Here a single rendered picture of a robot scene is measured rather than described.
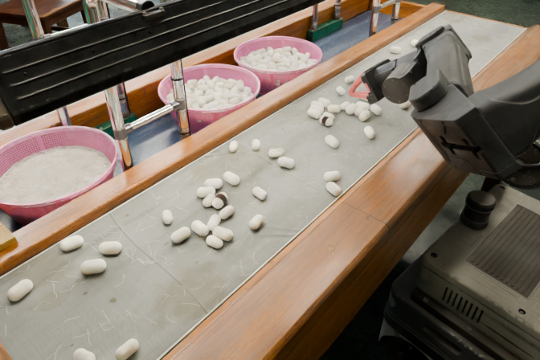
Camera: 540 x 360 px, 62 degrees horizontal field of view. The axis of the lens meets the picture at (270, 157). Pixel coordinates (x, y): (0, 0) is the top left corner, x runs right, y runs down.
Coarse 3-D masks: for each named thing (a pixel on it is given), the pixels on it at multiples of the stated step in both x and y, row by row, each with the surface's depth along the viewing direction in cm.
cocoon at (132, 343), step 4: (128, 340) 61; (132, 340) 60; (136, 340) 61; (124, 344) 60; (128, 344) 60; (132, 344) 60; (136, 344) 60; (120, 348) 59; (124, 348) 59; (128, 348) 59; (132, 348) 60; (136, 348) 60; (116, 352) 59; (120, 352) 59; (124, 352) 59; (128, 352) 59; (132, 352) 60; (116, 356) 59; (120, 356) 59; (124, 356) 59; (128, 356) 59
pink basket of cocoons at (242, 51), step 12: (276, 36) 145; (240, 48) 140; (252, 48) 144; (276, 48) 146; (300, 48) 144; (312, 48) 141; (252, 72) 128; (264, 72) 125; (276, 72) 124; (288, 72) 125; (300, 72) 127; (264, 84) 129
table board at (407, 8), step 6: (372, 0) 193; (384, 0) 190; (402, 0) 186; (390, 6) 189; (402, 6) 186; (408, 6) 184; (414, 6) 183; (420, 6) 181; (384, 12) 192; (390, 12) 190; (402, 12) 187; (408, 12) 185; (414, 12) 184; (456, 12) 174; (486, 18) 168; (510, 24) 163
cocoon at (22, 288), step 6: (18, 282) 68; (24, 282) 68; (30, 282) 68; (12, 288) 67; (18, 288) 67; (24, 288) 67; (30, 288) 68; (12, 294) 66; (18, 294) 67; (24, 294) 67; (12, 300) 66
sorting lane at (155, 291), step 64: (256, 128) 106; (320, 128) 106; (384, 128) 106; (192, 192) 88; (320, 192) 88; (64, 256) 74; (128, 256) 74; (192, 256) 74; (256, 256) 74; (0, 320) 65; (64, 320) 65; (128, 320) 65; (192, 320) 65
